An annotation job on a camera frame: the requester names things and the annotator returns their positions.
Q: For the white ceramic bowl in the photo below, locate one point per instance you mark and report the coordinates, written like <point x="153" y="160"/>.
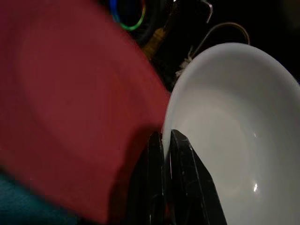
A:
<point x="234" y="117"/>

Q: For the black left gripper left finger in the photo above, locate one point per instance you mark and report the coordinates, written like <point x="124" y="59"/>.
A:
<point x="147" y="187"/>

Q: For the red plate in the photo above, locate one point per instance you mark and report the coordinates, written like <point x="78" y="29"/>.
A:
<point x="70" y="93"/>

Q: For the yellow oil bottle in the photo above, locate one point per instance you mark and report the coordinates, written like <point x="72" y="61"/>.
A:
<point x="154" y="41"/>

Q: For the blue microfibre towel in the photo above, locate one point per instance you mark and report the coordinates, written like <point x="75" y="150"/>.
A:
<point x="28" y="206"/>

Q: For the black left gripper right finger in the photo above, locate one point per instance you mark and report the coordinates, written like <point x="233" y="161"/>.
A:
<point x="187" y="187"/>

